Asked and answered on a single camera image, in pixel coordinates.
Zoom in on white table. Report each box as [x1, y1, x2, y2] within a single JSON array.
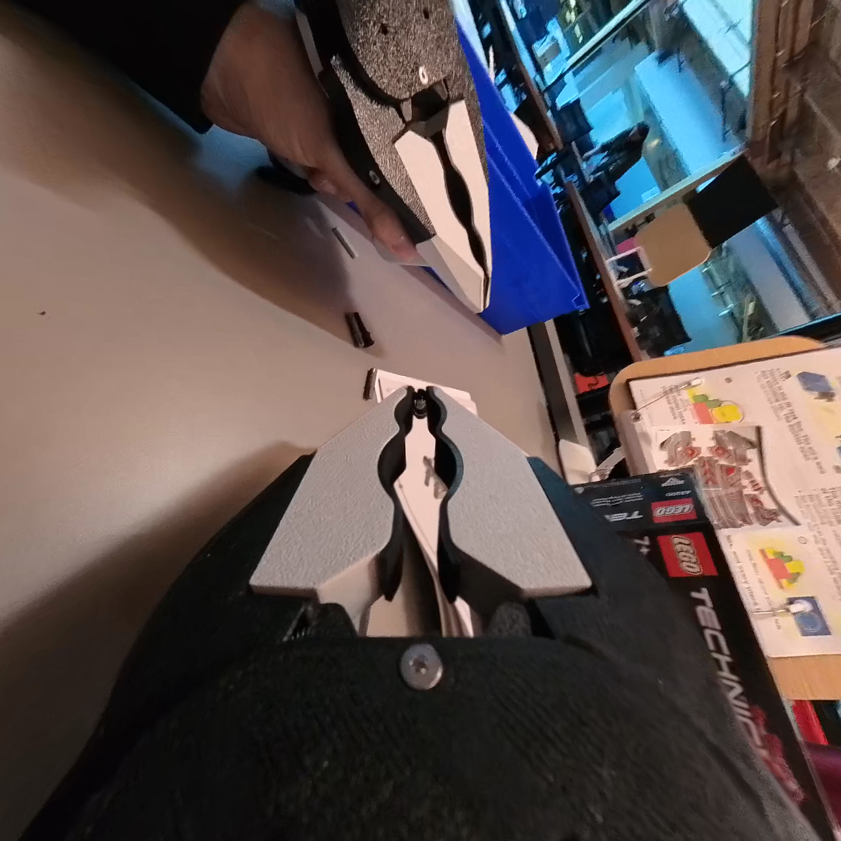
[[608, 148, 750, 234]]

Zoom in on white instruction booklet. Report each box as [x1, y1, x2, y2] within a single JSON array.
[[368, 371, 477, 638]]

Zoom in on printed instruction sheet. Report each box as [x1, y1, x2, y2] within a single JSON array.
[[627, 345, 841, 658]]

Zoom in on person's left forearm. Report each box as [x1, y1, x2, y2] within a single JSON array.
[[13, 0, 303, 132]]

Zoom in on clear bag of toy parts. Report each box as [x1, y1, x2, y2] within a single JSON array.
[[657, 426, 801, 530]]

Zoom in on person's left hand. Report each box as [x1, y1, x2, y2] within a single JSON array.
[[200, 16, 423, 262]]

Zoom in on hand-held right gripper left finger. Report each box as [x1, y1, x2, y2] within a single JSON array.
[[250, 386, 416, 637]]

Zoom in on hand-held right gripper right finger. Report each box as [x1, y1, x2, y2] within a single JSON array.
[[426, 385, 594, 609]]

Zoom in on blue plastic bin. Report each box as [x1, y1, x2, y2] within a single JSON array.
[[453, 26, 590, 336]]

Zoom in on black toy set box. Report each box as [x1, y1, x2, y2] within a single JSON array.
[[570, 470, 841, 841]]

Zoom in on grey desk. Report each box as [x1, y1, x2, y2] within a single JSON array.
[[0, 0, 566, 841]]

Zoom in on black panel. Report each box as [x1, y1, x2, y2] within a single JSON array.
[[686, 154, 780, 248]]

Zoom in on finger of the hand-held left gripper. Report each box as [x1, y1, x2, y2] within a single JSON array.
[[393, 112, 492, 314], [445, 105, 494, 280]]

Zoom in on brown cardboard panel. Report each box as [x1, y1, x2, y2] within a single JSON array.
[[634, 204, 712, 287]]

